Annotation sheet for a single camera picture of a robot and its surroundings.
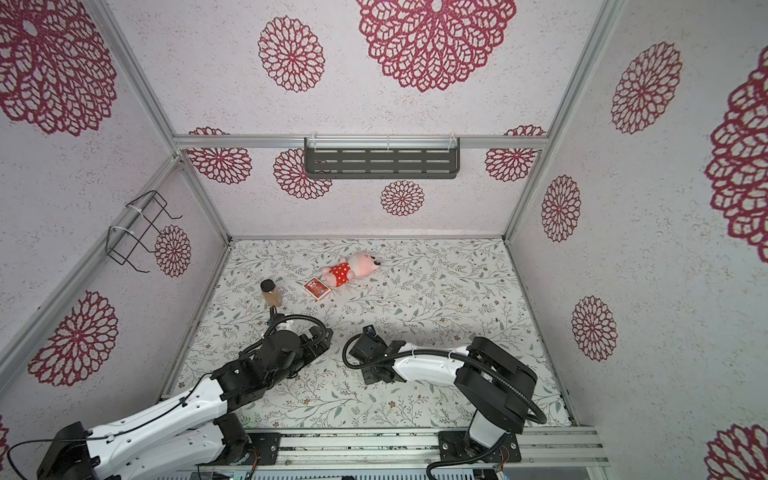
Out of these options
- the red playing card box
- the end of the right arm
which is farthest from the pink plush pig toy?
the end of the right arm

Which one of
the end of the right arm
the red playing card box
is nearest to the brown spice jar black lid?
the red playing card box

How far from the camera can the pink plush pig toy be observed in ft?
3.40

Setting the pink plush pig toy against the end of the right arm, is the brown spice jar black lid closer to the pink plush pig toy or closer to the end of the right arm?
the pink plush pig toy

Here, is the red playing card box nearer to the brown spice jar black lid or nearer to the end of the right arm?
the brown spice jar black lid

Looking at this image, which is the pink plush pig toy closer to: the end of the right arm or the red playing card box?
the red playing card box
